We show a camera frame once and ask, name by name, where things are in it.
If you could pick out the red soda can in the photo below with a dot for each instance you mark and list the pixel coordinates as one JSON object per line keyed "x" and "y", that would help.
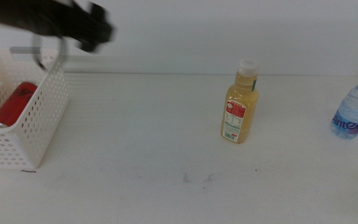
{"x": 14, "y": 104}

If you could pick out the white perforated plastic basket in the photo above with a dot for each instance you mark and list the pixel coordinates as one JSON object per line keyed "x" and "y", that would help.
{"x": 47, "y": 124}

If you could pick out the thin black thread scrap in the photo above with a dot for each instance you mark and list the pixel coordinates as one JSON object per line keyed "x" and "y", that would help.
{"x": 28, "y": 171}

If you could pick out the clear water bottle blue cap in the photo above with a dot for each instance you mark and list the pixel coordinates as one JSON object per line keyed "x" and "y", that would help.
{"x": 354, "y": 109}

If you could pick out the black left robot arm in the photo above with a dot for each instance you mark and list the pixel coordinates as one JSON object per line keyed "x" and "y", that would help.
{"x": 8, "y": 14}

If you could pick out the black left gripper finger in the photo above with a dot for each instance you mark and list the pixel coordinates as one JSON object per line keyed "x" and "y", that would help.
{"x": 101, "y": 28}
{"x": 89, "y": 46}

